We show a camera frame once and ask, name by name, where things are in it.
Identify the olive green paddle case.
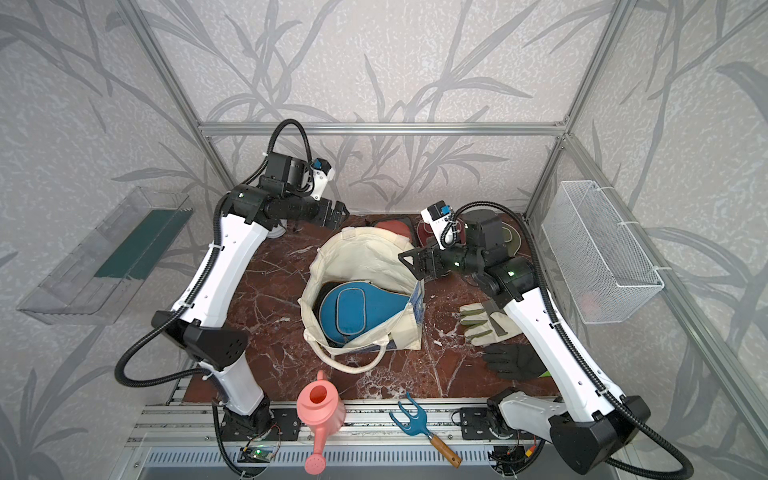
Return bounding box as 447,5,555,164
502,222,522,257

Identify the clear case red paddle set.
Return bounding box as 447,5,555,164
366,216,416,245

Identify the cream canvas tote bag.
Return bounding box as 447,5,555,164
298,227,425,375

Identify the blue paddle case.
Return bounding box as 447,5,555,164
312,281,409,347

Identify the maroon paddle case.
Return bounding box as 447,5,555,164
416,220,466,247

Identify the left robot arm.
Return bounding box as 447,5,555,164
114,153,349,418

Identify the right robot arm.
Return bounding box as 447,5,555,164
399,201,694,479

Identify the grey green gardening glove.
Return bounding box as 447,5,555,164
459,300,522,347

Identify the black green gardening glove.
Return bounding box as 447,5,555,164
482,344,548,381

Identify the teal garden hand fork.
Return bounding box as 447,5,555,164
389,392,462,468

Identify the pink watering can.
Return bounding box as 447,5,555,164
296,370,346,475

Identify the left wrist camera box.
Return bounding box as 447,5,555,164
310,158,335,201

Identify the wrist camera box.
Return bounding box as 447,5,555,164
420,200,459,250
310,158,335,201

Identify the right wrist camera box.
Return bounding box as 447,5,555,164
420,200,459,250

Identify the white wire mesh basket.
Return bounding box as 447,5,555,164
542,180,664,325

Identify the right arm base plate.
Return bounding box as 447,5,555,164
450,407,538,442

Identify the aluminium front rail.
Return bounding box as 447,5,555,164
124,398,632,448

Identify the clear acrylic wall shelf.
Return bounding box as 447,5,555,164
17,187,194,325

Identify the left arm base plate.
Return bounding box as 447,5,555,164
220,407,302,442

